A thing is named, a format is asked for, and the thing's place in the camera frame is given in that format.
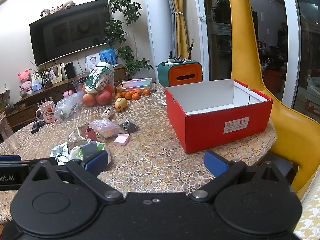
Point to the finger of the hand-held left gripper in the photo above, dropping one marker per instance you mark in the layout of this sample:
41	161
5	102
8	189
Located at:
10	158

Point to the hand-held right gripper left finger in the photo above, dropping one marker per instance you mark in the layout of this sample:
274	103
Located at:
96	161

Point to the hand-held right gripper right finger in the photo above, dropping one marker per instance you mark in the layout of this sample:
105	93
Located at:
216	163

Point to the green white packet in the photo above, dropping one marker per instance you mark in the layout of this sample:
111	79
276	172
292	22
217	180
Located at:
77	152

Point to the silver foil bag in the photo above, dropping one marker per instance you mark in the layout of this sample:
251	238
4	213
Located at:
77	137

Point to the red cardboard box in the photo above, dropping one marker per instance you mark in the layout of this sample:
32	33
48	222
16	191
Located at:
200	130

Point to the black white packet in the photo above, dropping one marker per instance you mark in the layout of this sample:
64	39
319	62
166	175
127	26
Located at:
59	152

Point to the bag of black screws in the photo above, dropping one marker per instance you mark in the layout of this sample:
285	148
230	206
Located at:
128	126

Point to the floral tablecloth desktop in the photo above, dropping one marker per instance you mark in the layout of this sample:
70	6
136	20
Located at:
155	160

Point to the clear glass jar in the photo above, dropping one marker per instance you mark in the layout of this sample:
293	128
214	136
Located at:
8	135

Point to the small pink box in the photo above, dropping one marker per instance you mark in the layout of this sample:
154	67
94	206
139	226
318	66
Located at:
121	139

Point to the pink wafer packet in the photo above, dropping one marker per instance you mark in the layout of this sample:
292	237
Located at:
105	127

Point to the black remote control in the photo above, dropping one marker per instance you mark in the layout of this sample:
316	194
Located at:
36	127

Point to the small round tape measure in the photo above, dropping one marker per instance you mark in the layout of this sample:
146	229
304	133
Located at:
107	112

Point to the wooden television cabinet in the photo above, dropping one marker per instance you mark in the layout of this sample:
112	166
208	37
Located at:
25	101

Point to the pink mug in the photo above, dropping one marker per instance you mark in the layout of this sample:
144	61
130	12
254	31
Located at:
47	112

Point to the clear plastic bag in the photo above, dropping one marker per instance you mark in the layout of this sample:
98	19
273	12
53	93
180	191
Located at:
66	110

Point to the red apple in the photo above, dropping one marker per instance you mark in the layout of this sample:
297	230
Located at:
89	100
103	98

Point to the yellow pear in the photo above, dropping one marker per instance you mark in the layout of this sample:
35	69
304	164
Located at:
120	104

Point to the small metal pot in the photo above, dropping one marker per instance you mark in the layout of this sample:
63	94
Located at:
23	93

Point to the pile of mandarins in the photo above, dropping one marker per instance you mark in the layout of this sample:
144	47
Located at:
132	95

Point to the glass fruit bowl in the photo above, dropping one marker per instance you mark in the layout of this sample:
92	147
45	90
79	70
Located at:
78	85

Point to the blue photo card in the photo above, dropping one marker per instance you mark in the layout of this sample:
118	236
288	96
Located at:
37	82

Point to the pink plush pig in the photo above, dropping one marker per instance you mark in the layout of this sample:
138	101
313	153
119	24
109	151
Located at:
25	78

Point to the green white snack bag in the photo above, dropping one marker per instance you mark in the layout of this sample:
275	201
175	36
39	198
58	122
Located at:
98	77

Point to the small potted grass plant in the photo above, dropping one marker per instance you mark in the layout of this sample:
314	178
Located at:
46	81

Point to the pastel stationery case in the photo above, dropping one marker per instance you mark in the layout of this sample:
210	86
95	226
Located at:
136	83

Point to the green orange storage box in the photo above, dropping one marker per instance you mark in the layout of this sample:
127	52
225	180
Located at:
182	76

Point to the black speaker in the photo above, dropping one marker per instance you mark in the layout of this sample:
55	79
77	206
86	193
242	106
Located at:
70	70

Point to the red flower pot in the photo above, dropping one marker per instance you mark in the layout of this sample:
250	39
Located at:
273	80

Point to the yellow houndstooth cushion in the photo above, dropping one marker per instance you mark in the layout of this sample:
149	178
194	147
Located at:
310	205

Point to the blue picture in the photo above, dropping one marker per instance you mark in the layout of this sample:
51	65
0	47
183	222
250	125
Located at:
108	56

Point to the black flat television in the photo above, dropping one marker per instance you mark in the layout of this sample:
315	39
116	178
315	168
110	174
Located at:
70	32

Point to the yellow chair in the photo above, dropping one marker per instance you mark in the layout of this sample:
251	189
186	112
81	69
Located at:
240	30

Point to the glass sliding door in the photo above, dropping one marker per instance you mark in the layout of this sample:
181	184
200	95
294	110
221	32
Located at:
290	42

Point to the yellow curtain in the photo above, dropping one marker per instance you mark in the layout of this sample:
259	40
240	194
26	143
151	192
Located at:
178	25

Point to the white standing air conditioner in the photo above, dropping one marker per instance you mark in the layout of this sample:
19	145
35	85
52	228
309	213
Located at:
156	30

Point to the grey haired doll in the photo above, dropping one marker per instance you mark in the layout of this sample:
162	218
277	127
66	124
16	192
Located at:
45	13

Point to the potted green tree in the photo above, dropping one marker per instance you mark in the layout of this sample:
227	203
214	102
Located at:
122	10

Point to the wooden photo frame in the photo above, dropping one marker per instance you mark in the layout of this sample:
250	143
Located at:
57	73

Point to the baby photo frame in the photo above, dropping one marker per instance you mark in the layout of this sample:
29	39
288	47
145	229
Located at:
93	62

